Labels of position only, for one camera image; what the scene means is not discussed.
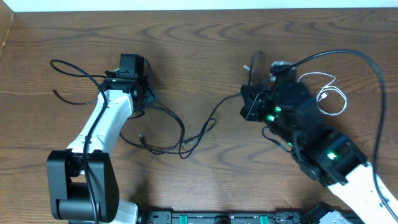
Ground white usb cable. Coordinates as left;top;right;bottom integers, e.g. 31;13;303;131
297;72;348;117

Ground black usb cable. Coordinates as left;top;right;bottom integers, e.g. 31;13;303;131
52;88;187;156

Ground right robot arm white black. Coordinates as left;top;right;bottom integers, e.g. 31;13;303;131
241;62;397;223

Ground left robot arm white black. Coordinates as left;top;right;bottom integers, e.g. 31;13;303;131
47;54;157;223

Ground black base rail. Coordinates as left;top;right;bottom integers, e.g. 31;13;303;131
136;202;368;224

